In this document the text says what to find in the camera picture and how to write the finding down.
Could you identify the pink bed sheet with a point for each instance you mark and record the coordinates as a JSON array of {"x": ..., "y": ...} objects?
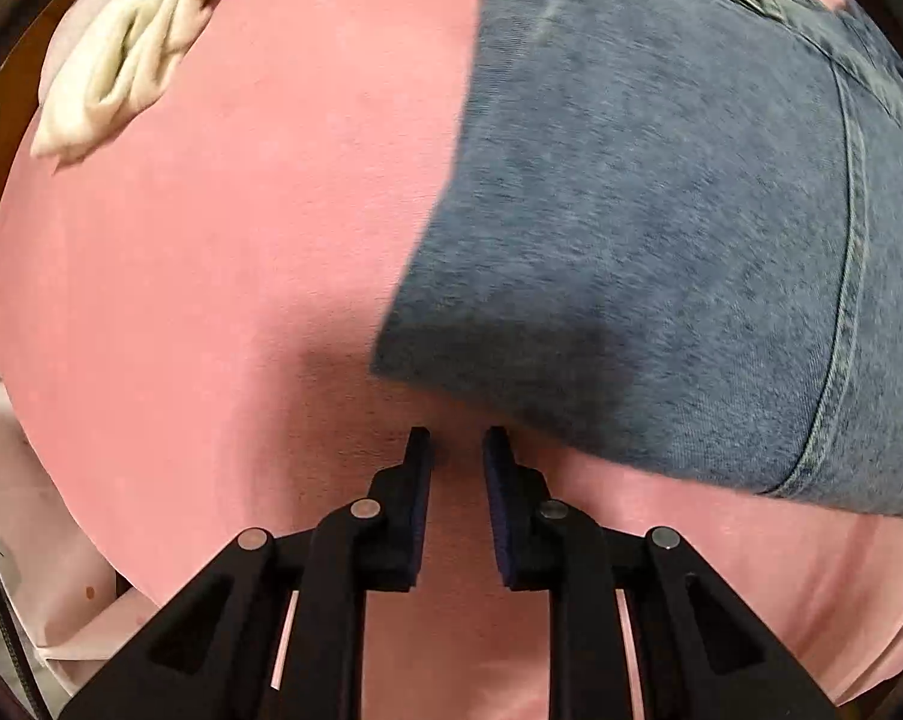
[{"x": 234, "y": 277}]

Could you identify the white floral cloth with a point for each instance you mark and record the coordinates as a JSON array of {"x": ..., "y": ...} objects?
[{"x": 39, "y": 540}]

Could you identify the white folded cloth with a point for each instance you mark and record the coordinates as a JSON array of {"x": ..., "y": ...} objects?
[{"x": 144, "y": 45}]

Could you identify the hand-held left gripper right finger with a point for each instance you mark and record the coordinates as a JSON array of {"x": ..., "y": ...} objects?
[{"x": 498, "y": 517}]

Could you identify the blue denim jacket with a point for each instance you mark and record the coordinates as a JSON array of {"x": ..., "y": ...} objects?
[{"x": 631, "y": 240}]

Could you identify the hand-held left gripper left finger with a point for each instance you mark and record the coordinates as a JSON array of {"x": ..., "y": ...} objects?
[{"x": 420, "y": 532}]

